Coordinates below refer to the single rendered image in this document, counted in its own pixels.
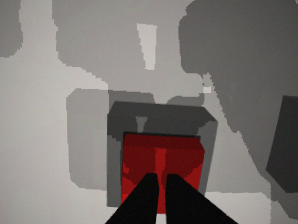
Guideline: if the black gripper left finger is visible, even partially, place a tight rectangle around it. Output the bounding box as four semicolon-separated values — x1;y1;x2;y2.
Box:
105;173;160;224

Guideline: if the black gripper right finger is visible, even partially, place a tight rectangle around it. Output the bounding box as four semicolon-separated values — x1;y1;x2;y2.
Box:
165;173;238;224

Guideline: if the yellow button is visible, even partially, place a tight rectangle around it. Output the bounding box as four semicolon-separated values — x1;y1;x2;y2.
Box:
265;96;298;193

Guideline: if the red button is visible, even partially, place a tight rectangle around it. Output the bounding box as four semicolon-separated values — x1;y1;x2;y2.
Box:
106;101;218;214

